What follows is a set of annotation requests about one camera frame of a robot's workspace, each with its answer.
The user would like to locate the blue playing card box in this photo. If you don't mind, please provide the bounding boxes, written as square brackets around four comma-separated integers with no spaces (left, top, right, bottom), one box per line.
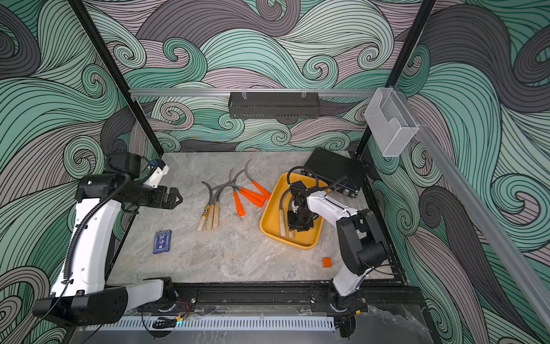
[153,229,172,255]

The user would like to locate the yellow plastic storage tray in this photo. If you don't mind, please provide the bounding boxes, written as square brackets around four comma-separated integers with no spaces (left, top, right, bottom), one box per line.
[259,171,330,251]

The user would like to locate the large wooden handle sickle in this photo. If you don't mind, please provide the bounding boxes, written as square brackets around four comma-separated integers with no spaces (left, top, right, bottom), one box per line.
[279,189,294,238]

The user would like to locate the black vertical frame post left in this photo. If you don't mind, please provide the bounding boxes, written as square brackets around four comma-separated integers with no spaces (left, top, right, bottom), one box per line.
[67,0,164,157]

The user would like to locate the black vertical frame post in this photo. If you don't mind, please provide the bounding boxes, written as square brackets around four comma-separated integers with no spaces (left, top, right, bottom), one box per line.
[352,0,437,161]
[67,0,164,157]

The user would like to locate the clear plastic wall bin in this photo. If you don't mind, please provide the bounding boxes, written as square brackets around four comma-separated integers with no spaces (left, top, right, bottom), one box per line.
[365,87,418,158]

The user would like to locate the small orange block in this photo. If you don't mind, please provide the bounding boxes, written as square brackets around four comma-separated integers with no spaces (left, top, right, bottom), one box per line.
[322,257,333,269]

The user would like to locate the aluminium right side rail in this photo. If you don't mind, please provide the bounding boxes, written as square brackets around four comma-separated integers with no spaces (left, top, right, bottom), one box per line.
[392,87,550,332]

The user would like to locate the white slotted cable duct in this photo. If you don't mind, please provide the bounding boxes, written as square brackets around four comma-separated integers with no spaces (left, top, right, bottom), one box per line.
[85,315,336,332]

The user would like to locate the black vertical frame post right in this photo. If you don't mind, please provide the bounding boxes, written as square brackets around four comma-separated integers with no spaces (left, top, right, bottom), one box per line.
[352,0,437,161]

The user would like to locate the labelled wooden handle sickle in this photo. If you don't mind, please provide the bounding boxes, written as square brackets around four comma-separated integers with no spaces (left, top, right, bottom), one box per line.
[196,181,213,232]

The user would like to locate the black aluminium carrying case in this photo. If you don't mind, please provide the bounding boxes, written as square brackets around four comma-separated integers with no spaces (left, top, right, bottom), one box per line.
[302,148,363,198]

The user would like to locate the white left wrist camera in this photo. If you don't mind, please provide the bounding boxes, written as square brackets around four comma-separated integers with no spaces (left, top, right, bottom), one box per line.
[143,159,169,189]

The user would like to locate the aluminium horizontal wall rail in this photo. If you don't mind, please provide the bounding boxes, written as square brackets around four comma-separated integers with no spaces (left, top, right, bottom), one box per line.
[129,87,376,98]

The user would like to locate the black perforated wall shelf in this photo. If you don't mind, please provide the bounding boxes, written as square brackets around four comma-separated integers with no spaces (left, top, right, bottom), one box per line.
[228,93,321,120]

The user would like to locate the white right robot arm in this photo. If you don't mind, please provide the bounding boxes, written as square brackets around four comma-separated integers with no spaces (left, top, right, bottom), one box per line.
[286,166,387,312]

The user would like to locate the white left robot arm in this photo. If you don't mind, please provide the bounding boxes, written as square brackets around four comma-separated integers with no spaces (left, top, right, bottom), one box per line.
[32,151,183,326]

